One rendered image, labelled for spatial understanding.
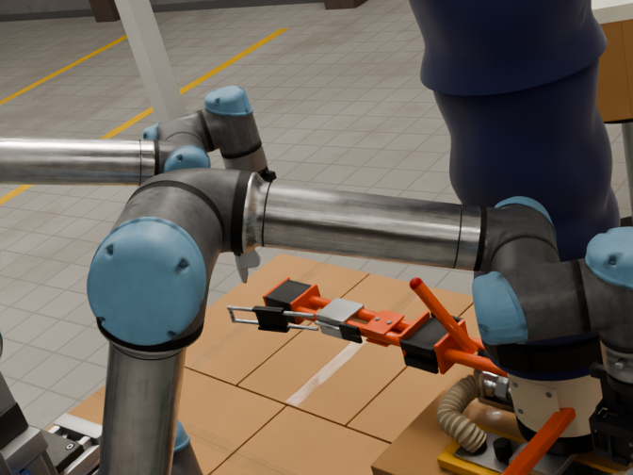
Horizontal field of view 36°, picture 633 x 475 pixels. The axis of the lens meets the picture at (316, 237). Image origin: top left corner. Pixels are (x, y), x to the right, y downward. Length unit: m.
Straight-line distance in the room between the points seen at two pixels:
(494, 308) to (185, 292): 0.31
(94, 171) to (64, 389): 2.58
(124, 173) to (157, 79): 3.59
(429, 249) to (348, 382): 1.50
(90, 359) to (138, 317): 3.21
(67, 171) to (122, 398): 0.56
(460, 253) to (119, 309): 0.38
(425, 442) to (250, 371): 1.12
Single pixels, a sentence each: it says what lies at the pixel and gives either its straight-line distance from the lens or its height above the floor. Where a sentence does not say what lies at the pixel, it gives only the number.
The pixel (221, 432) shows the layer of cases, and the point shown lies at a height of 0.54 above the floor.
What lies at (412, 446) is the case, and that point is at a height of 0.95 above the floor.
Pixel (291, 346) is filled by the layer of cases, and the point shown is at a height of 0.54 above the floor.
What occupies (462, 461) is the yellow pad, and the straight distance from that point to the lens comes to 1.62.
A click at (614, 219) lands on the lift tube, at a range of 1.39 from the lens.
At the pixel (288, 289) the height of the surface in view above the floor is 1.10.
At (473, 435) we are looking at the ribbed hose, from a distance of 1.61.
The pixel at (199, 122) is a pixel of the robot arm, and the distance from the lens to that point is 1.70.
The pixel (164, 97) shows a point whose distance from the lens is 5.19.
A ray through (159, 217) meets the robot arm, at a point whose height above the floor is 1.64.
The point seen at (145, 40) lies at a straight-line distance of 5.11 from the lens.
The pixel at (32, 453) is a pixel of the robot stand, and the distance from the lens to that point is 1.51.
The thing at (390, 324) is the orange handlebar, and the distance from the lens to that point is 1.74.
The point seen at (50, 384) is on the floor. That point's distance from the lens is 4.18.
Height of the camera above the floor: 2.03
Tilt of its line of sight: 27 degrees down
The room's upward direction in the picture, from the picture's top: 16 degrees counter-clockwise
